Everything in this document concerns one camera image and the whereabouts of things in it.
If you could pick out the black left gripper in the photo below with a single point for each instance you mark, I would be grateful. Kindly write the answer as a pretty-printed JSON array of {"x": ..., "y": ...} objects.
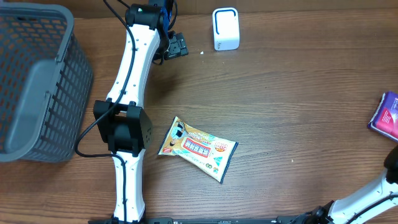
[{"x": 179, "y": 46}]

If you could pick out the yellow snack packet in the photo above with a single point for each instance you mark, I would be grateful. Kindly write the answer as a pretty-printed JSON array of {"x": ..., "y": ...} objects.
[{"x": 209, "y": 153}]

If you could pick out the purple red pad pack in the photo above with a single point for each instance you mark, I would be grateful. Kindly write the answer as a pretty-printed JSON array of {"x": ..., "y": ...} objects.
[{"x": 384, "y": 120}]

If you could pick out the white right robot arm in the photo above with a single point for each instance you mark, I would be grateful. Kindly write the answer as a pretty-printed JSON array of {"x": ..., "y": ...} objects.
[{"x": 366, "y": 203}]

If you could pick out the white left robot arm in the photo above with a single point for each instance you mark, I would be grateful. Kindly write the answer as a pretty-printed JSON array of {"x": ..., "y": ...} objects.
[{"x": 122, "y": 122}]

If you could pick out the white barcode scanner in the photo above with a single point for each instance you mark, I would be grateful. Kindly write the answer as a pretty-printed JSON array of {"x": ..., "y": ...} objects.
[{"x": 226, "y": 32}]

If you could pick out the dark grey plastic basket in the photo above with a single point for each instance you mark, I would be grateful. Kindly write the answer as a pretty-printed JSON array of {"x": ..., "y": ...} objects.
[{"x": 46, "y": 81}]

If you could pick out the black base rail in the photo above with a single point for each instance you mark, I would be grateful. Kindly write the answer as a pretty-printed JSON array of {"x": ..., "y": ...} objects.
[{"x": 279, "y": 220}]

